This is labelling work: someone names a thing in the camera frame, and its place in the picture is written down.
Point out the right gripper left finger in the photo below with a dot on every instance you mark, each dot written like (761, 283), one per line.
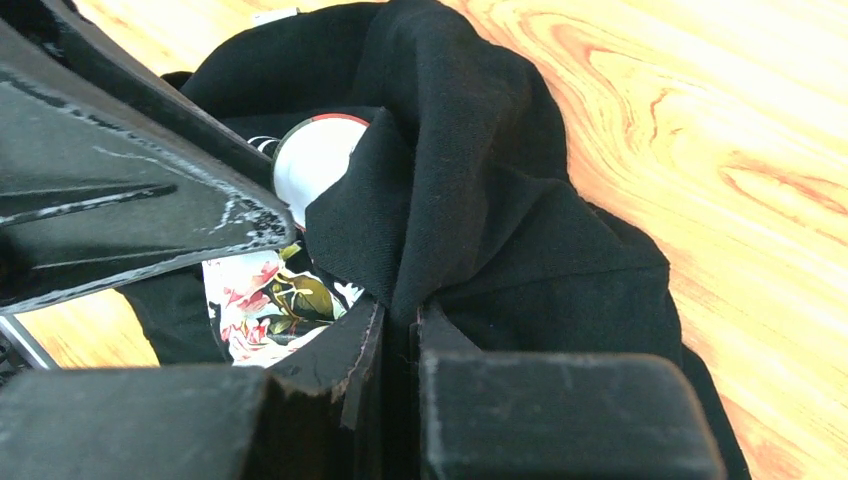
(315, 415)

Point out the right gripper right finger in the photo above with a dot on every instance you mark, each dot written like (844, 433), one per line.
(513, 415)

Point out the black printed t-shirt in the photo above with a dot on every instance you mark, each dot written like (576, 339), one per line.
(458, 194)

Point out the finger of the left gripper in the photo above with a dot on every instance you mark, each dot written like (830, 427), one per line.
(95, 195)
(69, 39)

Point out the orange round brooch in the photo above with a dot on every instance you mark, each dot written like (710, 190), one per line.
(312, 157)

